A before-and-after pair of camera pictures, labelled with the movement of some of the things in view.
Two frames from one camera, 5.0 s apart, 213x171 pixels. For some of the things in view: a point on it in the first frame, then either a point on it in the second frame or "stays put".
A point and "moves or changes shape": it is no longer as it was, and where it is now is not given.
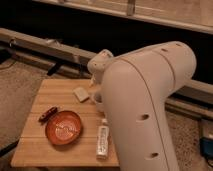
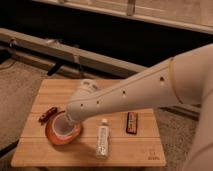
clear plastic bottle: x=103 y=140 stays put
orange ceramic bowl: x=63 y=128 stays put
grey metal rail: x=193 y=97 stays put
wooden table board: x=77 y=96 stays put
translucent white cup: x=99 y=102 moves or changes shape
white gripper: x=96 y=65 to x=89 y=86
